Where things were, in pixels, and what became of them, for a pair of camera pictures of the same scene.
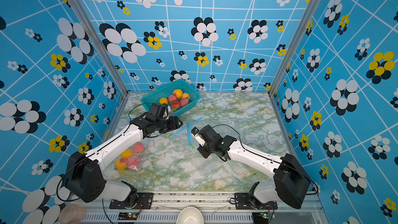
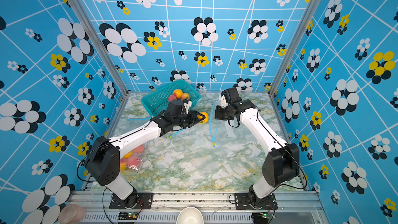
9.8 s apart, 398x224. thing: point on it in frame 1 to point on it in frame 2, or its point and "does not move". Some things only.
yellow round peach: (164, 100) to (206, 119)
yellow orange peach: (121, 164) does not move
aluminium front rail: (304, 207) does not move
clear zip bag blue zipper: (134, 158) does not move
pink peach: (138, 148) does not move
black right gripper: (204, 154) to (218, 113)
